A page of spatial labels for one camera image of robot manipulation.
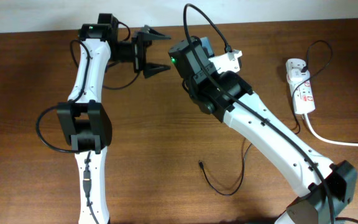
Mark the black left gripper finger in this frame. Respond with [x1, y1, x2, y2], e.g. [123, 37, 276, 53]
[143, 63, 171, 78]
[140, 25, 171, 40]

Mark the black charging cable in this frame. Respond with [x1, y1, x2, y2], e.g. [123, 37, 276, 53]
[198, 39, 334, 197]

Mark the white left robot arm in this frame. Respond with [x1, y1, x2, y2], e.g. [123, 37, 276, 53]
[57, 24, 171, 223]

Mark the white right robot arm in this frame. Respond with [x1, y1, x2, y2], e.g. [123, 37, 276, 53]
[182, 71, 357, 223]

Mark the white charger adapter plug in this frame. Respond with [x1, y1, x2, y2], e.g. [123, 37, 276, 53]
[287, 68, 310, 84]

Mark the white power strip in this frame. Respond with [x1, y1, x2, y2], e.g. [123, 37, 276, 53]
[285, 58, 315, 114]

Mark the white power strip cord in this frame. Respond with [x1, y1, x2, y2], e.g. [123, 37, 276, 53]
[301, 113, 358, 149]

